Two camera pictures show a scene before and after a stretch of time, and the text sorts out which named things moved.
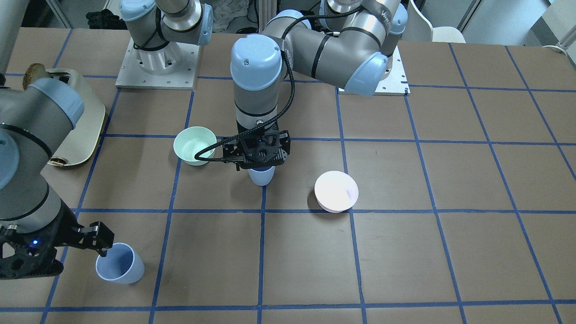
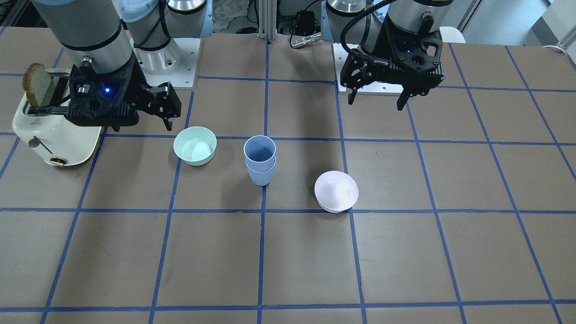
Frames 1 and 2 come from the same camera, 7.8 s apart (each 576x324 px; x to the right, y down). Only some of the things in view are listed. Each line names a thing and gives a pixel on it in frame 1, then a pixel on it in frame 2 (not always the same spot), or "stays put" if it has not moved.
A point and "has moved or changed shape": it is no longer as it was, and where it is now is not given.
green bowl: (191, 141) stays put
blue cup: (262, 176) stays put
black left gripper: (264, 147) to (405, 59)
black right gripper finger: (103, 240) to (167, 105)
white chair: (443, 34) stays put
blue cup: (122, 264) has moved or changed shape
